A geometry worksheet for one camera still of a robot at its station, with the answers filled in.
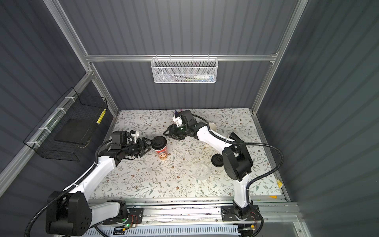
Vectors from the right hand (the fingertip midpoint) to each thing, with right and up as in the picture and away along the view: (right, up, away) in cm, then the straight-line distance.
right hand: (167, 134), depth 83 cm
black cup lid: (-4, -5, -2) cm, 7 cm away
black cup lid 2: (+30, -17, +8) cm, 35 cm away
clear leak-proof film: (+20, -23, +5) cm, 31 cm away
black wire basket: (-48, +2, -11) cm, 49 cm away
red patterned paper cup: (-3, -12, +3) cm, 13 cm away
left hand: (-7, -8, -1) cm, 10 cm away
